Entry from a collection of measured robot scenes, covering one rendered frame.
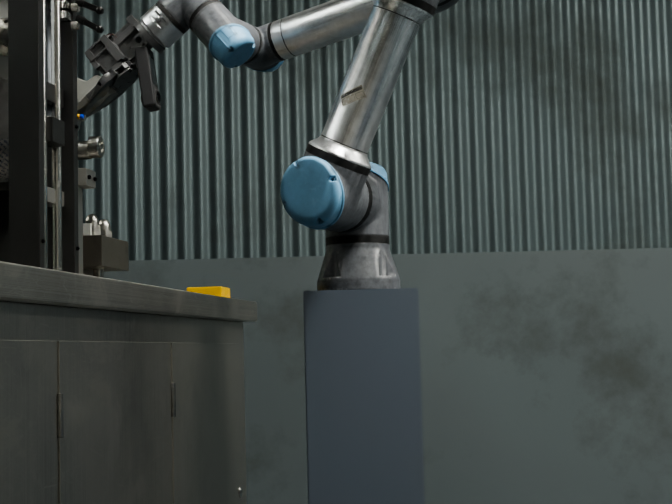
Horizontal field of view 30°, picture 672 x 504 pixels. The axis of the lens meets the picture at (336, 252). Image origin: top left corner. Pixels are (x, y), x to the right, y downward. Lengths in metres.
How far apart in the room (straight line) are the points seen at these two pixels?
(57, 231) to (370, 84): 0.57
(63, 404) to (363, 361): 0.69
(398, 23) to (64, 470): 0.93
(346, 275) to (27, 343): 0.81
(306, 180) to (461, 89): 2.04
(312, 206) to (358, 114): 0.17
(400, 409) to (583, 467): 1.95
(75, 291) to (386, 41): 0.77
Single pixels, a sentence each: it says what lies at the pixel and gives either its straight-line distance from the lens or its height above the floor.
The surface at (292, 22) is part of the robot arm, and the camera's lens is 2.36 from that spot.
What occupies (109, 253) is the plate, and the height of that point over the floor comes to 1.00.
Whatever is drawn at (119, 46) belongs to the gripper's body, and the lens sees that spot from 2.37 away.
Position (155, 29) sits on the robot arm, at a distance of 2.34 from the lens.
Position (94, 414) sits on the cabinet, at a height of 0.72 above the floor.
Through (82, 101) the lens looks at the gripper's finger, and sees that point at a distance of 2.36.
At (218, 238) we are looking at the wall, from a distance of 4.02.
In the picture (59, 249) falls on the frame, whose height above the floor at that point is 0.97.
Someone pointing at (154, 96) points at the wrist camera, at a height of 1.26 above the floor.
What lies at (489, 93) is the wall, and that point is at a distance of 4.11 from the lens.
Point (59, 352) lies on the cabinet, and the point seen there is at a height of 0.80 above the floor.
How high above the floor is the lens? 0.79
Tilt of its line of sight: 5 degrees up
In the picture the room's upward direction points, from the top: 1 degrees counter-clockwise
